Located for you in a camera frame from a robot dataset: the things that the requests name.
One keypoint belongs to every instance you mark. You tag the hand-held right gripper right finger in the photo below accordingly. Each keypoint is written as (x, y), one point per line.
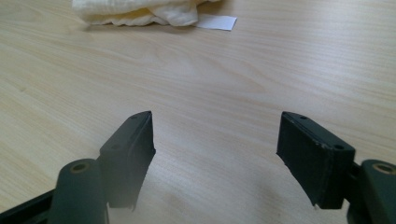
(314, 161)

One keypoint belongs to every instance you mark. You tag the white cloth with red print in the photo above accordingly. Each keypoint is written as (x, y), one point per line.
(140, 11)

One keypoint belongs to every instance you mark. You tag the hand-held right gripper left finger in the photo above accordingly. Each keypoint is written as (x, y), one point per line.
(126, 161)

